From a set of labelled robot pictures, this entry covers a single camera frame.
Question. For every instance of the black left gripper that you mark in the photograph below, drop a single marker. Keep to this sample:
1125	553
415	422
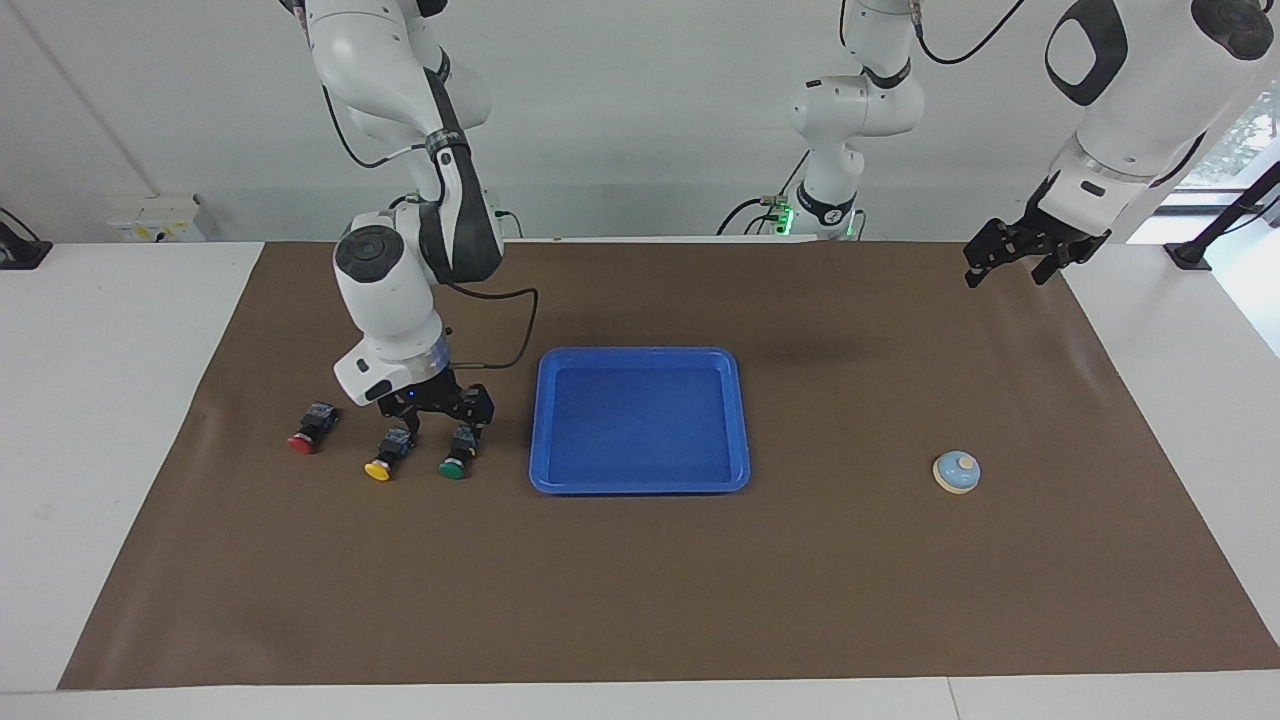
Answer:
1035	235

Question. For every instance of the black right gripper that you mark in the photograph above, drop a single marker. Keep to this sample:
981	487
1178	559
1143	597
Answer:
440	400

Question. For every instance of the green push button switch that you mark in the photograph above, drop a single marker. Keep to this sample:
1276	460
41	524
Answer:
458	458

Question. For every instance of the yellow push button switch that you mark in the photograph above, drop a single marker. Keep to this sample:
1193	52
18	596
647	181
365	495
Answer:
385	462

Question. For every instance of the red push button switch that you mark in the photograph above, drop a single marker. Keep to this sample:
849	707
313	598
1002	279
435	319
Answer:
310	430

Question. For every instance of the light blue desk bell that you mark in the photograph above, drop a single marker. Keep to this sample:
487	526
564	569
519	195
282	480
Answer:
957	474

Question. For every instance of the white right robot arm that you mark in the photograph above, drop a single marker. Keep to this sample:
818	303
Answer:
385	290

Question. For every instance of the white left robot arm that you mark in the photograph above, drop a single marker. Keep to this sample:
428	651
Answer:
850	110

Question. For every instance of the blue plastic tray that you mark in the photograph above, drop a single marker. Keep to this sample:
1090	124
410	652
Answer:
640	430

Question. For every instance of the black clamp stand with rod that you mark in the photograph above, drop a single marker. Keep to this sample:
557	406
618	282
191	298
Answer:
1225	220

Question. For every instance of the brown table mat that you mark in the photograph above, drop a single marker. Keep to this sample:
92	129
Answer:
640	580

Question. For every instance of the window with green foliage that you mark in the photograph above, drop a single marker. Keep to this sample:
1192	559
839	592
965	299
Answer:
1235	140

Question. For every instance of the white wall power box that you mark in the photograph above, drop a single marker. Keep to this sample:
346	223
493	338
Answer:
155	220

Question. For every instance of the black clamp mount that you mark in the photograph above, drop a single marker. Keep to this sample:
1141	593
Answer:
18	250

